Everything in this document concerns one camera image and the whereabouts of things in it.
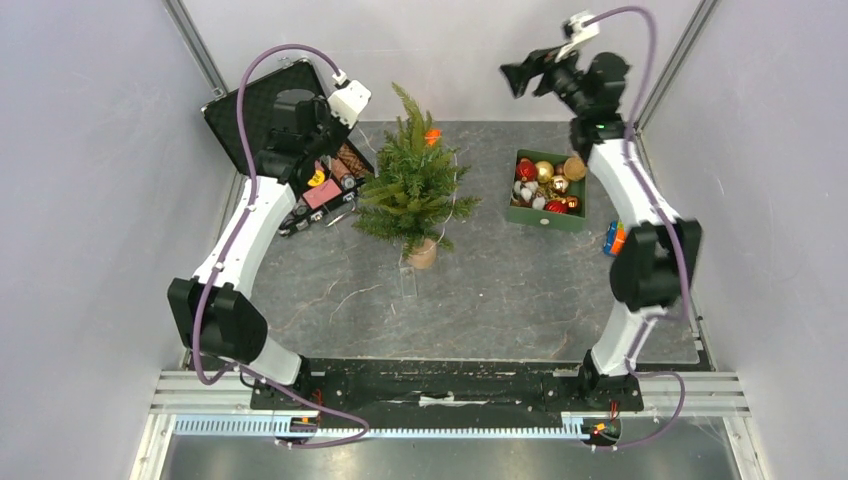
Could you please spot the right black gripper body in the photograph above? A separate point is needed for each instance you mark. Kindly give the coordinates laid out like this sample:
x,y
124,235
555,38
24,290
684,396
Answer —
x,y
538,72

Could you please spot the green ornament box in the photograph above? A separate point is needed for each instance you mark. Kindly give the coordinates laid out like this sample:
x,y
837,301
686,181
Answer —
x,y
558,204

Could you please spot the small green christmas tree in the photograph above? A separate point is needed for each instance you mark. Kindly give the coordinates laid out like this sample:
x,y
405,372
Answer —
x,y
414,192

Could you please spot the blue orange toy car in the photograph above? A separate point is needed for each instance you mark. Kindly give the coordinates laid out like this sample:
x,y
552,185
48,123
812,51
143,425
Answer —
x,y
615,239

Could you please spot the clear battery box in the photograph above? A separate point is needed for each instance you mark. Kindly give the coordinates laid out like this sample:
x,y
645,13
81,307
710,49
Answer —
x,y
408,282

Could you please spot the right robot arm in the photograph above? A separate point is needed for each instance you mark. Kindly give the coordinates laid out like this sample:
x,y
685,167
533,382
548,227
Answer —
x,y
656,263

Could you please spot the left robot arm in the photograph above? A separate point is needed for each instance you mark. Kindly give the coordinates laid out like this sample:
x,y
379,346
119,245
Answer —
x,y
212,309

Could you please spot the twine ball ornament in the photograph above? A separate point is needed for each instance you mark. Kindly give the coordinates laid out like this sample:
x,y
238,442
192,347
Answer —
x,y
575,169

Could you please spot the red glitter bauble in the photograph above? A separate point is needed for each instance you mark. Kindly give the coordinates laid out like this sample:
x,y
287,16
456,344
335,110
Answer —
x,y
526,170

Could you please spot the gold bauble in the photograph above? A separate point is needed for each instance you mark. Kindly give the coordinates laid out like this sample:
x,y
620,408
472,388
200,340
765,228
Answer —
x,y
545,171

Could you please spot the orange plastic piece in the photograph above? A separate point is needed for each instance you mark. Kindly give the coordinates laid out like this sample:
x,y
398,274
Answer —
x,y
433,138

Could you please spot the black poker chip case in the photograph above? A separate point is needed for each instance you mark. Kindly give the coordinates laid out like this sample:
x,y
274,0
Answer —
x,y
291,133

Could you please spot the pink card deck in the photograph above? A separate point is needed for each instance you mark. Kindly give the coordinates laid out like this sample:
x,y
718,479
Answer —
x,y
321,194

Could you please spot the yellow big blind button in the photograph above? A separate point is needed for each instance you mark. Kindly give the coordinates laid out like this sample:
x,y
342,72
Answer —
x,y
317,179

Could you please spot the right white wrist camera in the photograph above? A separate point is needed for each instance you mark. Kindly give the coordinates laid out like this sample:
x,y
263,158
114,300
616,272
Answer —
x,y
579,30

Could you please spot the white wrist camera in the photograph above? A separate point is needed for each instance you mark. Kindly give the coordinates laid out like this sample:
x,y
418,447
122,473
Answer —
x,y
579,30
348,102

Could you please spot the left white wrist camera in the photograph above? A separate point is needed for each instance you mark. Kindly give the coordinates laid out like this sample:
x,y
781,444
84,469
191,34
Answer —
x,y
348,102

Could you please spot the aluminium corner frame post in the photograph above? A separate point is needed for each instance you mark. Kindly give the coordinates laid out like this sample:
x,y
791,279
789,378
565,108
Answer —
x,y
192,38

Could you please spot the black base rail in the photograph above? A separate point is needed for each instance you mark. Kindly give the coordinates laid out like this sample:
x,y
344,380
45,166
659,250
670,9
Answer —
x,y
459,394

